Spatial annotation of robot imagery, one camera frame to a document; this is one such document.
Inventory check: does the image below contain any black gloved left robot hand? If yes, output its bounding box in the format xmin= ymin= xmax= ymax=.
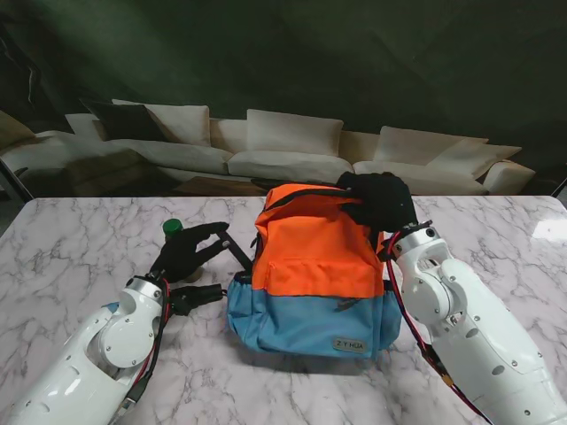
xmin=148 ymin=222 xmax=232 ymax=282

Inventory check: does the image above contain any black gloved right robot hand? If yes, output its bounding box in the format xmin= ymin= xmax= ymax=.
xmin=337 ymin=171 xmax=420 ymax=234

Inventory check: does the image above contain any coffee bottle with green cap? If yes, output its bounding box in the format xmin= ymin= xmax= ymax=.
xmin=161 ymin=218 xmax=206 ymax=283

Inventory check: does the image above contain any orange and blue backpack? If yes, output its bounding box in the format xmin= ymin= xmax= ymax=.
xmin=218 ymin=182 xmax=402 ymax=362

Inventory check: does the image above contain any dark wooden coffee table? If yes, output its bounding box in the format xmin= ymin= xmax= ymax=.
xmin=171 ymin=175 xmax=269 ymax=197

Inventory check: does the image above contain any cream sofa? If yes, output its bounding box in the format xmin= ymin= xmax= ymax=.
xmin=0 ymin=97 xmax=537 ymax=197

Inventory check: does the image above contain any dark sofa cushion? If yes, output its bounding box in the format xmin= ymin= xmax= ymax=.
xmin=79 ymin=99 xmax=170 ymax=143

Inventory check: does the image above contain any tan armchair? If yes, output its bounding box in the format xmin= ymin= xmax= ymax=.
xmin=0 ymin=109 xmax=39 ymax=154

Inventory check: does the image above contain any red black left arm cable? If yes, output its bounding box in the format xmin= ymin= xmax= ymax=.
xmin=123 ymin=277 xmax=173 ymax=411

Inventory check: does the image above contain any red black arm cable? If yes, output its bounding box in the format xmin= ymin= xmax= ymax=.
xmin=379 ymin=233 xmax=493 ymax=421
xmin=123 ymin=277 xmax=173 ymax=411

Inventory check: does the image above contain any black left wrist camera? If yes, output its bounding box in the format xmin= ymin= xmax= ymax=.
xmin=170 ymin=295 xmax=196 ymax=317

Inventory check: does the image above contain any red black right arm cable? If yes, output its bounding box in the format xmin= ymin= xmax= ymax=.
xmin=379 ymin=233 xmax=493 ymax=421

